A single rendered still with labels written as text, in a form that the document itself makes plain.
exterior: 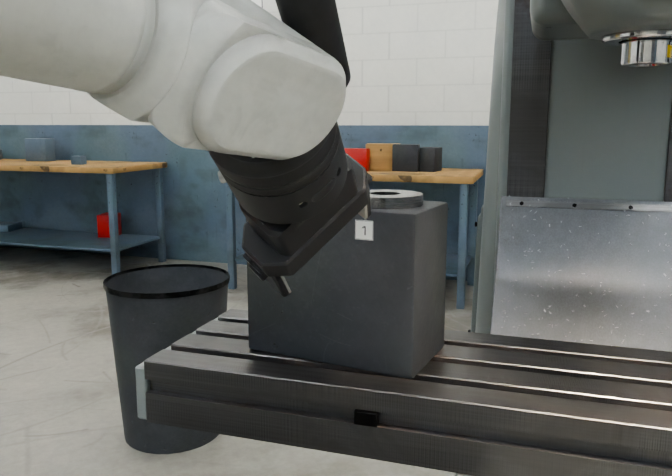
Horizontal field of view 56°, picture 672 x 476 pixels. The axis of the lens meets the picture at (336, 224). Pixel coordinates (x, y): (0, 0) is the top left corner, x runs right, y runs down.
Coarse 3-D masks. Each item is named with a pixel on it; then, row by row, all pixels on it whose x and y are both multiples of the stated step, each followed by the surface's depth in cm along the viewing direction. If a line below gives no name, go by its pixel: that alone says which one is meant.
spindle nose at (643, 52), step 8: (624, 40) 65; (632, 40) 64; (640, 40) 64; (648, 40) 63; (656, 40) 63; (664, 40) 63; (624, 48) 65; (632, 48) 64; (640, 48) 64; (648, 48) 63; (656, 48) 63; (664, 48) 63; (624, 56) 65; (632, 56) 64; (640, 56) 64; (648, 56) 64; (656, 56) 63; (664, 56) 64; (624, 64) 66; (632, 64) 65; (640, 64) 67; (648, 64) 67; (656, 64) 66; (664, 64) 65
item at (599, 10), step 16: (576, 0) 62; (592, 0) 60; (608, 0) 59; (624, 0) 58; (640, 0) 57; (656, 0) 57; (576, 16) 66; (592, 16) 62; (608, 16) 60; (624, 16) 59; (640, 16) 58; (656, 16) 58; (592, 32) 64; (608, 32) 64
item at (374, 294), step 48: (384, 192) 77; (336, 240) 73; (384, 240) 70; (432, 240) 74; (336, 288) 73; (384, 288) 71; (432, 288) 75; (288, 336) 77; (336, 336) 74; (384, 336) 72; (432, 336) 76
